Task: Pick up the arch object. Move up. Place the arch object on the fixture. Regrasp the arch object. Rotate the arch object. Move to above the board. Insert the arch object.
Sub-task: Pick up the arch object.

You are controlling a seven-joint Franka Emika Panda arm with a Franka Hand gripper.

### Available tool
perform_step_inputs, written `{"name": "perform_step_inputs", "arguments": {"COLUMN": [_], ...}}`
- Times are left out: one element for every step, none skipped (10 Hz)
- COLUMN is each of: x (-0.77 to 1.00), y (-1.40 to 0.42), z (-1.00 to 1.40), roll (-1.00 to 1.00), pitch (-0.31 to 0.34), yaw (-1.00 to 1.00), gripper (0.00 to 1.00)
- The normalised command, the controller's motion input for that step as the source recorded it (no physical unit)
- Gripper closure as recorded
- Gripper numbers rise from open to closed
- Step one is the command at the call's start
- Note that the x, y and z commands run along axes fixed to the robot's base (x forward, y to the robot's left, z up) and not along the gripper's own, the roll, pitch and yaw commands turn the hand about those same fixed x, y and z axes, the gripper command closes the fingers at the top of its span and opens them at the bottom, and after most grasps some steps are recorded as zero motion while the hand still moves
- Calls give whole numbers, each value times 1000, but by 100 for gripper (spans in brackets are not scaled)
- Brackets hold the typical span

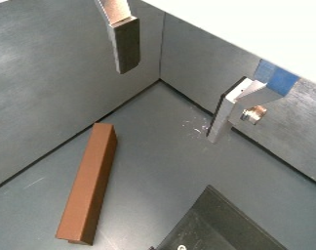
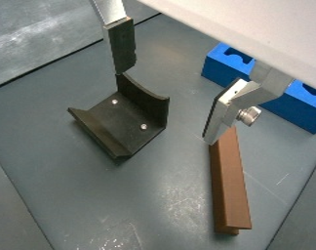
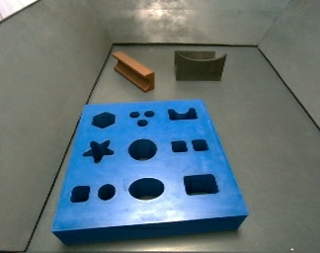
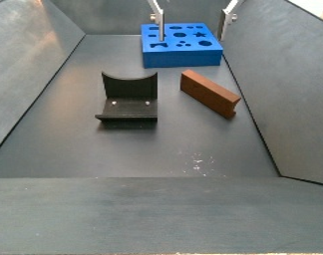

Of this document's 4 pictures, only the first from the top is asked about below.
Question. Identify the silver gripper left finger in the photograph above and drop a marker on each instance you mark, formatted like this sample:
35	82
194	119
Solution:
123	32

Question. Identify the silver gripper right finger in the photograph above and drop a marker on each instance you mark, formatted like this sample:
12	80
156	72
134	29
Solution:
239	104

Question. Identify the brown arch bar object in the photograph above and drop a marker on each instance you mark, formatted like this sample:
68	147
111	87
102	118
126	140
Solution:
80	215

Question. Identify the black curved fixture stand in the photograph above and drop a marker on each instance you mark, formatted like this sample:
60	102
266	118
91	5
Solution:
214	225

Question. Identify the blue tape strip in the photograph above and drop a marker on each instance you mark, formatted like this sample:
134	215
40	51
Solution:
278	79

